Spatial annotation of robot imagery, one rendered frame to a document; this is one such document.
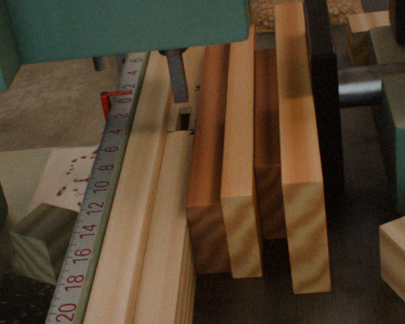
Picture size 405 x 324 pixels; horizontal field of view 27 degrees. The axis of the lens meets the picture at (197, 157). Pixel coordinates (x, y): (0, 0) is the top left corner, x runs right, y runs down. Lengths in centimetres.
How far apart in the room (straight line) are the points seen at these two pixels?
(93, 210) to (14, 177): 37
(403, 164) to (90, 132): 210
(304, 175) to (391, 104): 10
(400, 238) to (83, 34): 21
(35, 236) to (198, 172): 20
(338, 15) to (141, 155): 31
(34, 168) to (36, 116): 191
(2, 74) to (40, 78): 249
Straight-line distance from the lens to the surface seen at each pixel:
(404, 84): 53
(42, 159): 83
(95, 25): 50
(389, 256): 45
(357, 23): 67
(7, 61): 50
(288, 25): 59
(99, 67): 60
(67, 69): 300
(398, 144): 49
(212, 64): 60
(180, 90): 55
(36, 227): 66
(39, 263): 66
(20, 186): 80
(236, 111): 52
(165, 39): 50
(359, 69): 54
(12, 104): 284
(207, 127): 52
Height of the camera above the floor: 120
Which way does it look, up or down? 31 degrees down
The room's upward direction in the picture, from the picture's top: 9 degrees counter-clockwise
